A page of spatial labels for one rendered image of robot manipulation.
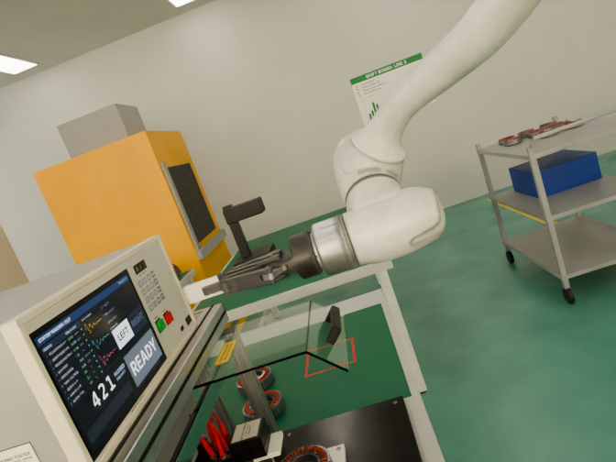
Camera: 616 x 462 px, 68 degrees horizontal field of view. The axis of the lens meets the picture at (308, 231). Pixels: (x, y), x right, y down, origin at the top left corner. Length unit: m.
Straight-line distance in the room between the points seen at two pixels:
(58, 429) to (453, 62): 0.65
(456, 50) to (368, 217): 0.26
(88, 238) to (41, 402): 4.05
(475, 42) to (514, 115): 5.68
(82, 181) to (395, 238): 4.01
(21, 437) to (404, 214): 0.57
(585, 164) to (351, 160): 2.67
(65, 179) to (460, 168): 4.41
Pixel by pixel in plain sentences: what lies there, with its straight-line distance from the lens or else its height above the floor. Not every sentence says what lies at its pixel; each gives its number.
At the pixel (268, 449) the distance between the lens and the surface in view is 0.96.
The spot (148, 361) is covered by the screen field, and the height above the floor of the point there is 1.16.
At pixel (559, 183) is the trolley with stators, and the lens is 3.32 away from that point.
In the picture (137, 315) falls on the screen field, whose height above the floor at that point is 1.22.
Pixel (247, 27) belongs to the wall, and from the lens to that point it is 6.06.
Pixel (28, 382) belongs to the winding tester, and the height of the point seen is 1.25.
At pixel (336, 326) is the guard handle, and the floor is 1.06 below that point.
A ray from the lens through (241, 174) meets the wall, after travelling 5.97.
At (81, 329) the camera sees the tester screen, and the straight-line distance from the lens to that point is 0.67.
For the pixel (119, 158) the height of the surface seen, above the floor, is 1.81.
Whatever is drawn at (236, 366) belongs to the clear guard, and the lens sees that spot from 0.86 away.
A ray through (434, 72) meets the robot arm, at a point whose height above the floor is 1.42.
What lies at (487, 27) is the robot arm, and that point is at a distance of 0.62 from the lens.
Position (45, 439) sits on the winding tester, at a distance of 0.65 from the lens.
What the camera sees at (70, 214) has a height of 1.50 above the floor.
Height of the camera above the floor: 1.39
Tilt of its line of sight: 10 degrees down
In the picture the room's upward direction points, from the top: 20 degrees counter-clockwise
